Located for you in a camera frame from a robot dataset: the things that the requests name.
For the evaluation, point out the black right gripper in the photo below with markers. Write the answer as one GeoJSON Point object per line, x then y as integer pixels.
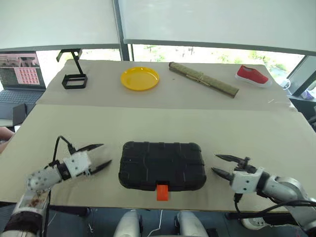
{"type": "Point", "coordinates": [247, 167]}

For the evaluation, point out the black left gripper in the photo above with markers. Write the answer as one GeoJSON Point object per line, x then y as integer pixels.
{"type": "Point", "coordinates": [90, 170]}

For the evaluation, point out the black plastic tool case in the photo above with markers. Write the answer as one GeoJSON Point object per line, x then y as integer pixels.
{"type": "Point", "coordinates": [160, 163]}

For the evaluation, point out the person bare forearm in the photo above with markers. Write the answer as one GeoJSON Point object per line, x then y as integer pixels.
{"type": "Point", "coordinates": [6, 133]}

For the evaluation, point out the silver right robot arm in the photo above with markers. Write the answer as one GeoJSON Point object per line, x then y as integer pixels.
{"type": "Point", "coordinates": [288, 187]}

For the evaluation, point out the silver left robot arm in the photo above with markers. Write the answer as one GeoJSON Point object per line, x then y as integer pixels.
{"type": "Point", "coordinates": [39, 180]}

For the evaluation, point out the white round floor object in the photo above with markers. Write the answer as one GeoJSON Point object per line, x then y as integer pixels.
{"type": "Point", "coordinates": [254, 223]}

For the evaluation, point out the grey rounded leg shell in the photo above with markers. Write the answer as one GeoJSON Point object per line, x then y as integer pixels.
{"type": "Point", "coordinates": [127, 224]}
{"type": "Point", "coordinates": [190, 224]}

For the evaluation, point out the beige table cover sheet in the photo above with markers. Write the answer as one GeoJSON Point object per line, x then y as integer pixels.
{"type": "Point", "coordinates": [158, 98]}
{"type": "Point", "coordinates": [158, 123]}

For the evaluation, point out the black metal stand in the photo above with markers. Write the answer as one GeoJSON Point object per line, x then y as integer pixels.
{"type": "Point", "coordinates": [74, 86]}

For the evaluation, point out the rolled bamboo mat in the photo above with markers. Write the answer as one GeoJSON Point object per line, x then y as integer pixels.
{"type": "Point", "coordinates": [205, 81]}

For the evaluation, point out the yellow plastic plate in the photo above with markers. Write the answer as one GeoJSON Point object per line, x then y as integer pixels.
{"type": "Point", "coordinates": [139, 79]}

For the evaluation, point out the red canvas shoe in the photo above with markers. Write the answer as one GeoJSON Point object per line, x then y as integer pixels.
{"type": "Point", "coordinates": [251, 75]}

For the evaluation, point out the grey office chair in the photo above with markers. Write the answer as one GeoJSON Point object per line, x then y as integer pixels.
{"type": "Point", "coordinates": [312, 118]}

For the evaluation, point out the purple small object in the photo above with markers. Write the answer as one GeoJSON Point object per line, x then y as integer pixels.
{"type": "Point", "coordinates": [308, 94]}

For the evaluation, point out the open laptop computer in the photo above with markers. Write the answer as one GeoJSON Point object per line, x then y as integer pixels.
{"type": "Point", "coordinates": [24, 74]}

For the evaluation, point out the white roller blind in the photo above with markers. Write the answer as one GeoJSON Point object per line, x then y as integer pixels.
{"type": "Point", "coordinates": [56, 22]}
{"type": "Point", "coordinates": [217, 19]}

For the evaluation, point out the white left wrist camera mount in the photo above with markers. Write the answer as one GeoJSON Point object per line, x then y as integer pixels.
{"type": "Point", "coordinates": [76, 163]}

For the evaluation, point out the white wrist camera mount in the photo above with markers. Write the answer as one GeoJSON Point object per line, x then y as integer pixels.
{"type": "Point", "coordinates": [244, 180]}
{"type": "Point", "coordinates": [76, 163]}

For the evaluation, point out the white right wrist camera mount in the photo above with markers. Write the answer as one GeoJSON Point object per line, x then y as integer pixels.
{"type": "Point", "coordinates": [244, 180]}

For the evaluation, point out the black table frame bar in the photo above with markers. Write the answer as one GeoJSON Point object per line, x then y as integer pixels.
{"type": "Point", "coordinates": [71, 211]}
{"type": "Point", "coordinates": [259, 216]}

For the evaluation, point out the grey window frame post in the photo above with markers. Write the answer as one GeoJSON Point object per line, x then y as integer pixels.
{"type": "Point", "coordinates": [124, 53]}

